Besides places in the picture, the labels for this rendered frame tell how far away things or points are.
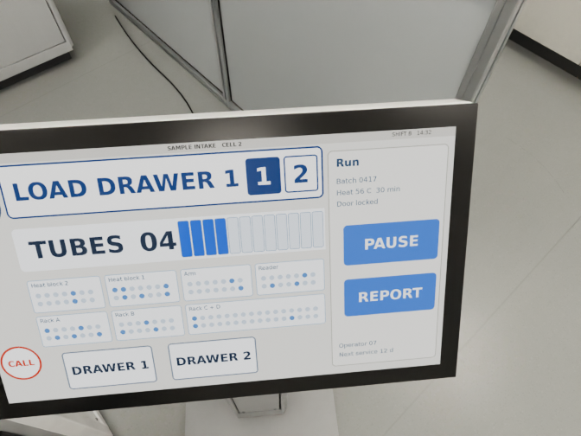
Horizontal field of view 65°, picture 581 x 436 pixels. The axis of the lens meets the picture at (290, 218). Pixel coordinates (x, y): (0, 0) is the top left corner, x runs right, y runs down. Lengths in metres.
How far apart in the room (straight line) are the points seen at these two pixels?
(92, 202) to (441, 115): 0.34
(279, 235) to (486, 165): 1.70
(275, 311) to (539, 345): 1.38
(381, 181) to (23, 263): 0.36
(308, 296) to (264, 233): 0.08
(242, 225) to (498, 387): 1.33
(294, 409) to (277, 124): 1.15
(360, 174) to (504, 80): 2.08
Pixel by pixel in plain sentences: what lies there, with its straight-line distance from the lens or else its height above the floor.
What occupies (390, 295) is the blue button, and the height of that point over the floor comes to 1.05.
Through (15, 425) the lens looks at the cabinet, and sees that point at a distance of 1.12.
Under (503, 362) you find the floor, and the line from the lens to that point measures 1.71.
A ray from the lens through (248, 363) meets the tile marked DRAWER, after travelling 0.53.
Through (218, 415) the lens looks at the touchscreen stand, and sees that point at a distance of 1.49.
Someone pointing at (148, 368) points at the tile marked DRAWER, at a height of 1.00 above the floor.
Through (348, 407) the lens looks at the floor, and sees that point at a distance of 1.54.
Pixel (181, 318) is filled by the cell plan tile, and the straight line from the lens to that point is 0.50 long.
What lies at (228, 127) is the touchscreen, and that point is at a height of 1.19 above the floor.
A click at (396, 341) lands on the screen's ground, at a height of 1.00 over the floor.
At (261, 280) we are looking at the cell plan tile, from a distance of 0.47.
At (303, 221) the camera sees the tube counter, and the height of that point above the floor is 1.12.
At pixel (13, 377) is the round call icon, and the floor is 1.00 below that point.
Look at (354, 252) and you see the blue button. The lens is 0.47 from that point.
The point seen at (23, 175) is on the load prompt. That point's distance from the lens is 0.48.
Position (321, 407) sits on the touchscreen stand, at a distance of 1.49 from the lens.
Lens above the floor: 1.51
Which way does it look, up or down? 59 degrees down
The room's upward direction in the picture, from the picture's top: 1 degrees clockwise
